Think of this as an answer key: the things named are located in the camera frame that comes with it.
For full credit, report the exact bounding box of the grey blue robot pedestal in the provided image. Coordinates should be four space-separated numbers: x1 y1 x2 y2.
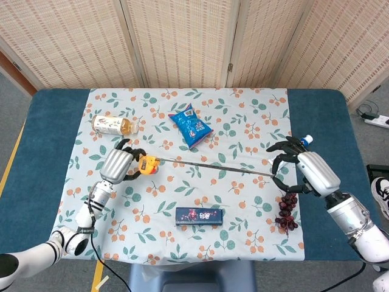
129 261 259 292

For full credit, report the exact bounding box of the floral orange green tablecloth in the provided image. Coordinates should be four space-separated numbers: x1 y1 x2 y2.
50 87 306 263

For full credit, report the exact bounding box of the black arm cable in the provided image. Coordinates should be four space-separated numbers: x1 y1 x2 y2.
86 185 136 292
326 260 367 292

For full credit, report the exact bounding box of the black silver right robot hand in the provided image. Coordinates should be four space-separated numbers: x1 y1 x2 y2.
266 136 342 198

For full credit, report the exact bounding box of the black white sneaker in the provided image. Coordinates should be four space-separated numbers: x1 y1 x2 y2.
371 177 389 220

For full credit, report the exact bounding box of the tea bottle with white label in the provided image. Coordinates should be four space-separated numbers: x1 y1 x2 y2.
91 114 140 136

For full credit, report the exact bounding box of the dark purple grape bunch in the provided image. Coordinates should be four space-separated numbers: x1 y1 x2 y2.
275 192 299 235

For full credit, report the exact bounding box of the dark blue rectangular box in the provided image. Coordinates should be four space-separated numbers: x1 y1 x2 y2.
175 207 225 226

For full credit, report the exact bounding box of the white power strip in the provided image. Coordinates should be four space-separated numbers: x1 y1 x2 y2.
364 114 389 128

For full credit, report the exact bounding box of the yellow tape measure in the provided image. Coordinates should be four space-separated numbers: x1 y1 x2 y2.
138 154 277 178

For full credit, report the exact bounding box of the blue snack bag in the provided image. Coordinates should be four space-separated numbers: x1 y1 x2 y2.
168 102 215 150

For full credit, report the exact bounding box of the woven folding screen panel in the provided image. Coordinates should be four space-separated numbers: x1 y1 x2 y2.
0 0 148 91
278 0 389 107
226 0 308 89
120 0 243 89

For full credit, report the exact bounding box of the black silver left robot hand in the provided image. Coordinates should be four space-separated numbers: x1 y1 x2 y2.
99 139 146 185

